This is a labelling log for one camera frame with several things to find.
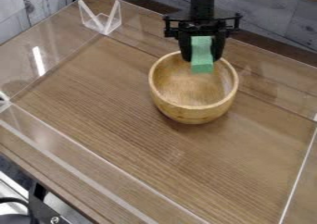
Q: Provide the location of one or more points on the black metal table bracket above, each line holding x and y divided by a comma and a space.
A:
44, 214

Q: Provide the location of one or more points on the clear acrylic corner bracket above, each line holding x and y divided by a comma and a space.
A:
102, 23

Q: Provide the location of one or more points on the clear acrylic tray walls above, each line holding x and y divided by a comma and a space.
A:
80, 127

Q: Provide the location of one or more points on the round wooden bowl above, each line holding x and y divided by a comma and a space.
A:
191, 98

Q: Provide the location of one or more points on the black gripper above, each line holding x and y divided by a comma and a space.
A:
180, 25

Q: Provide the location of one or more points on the green rectangular stick block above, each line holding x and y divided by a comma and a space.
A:
202, 59

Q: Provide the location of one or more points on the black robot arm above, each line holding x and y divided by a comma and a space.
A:
202, 10

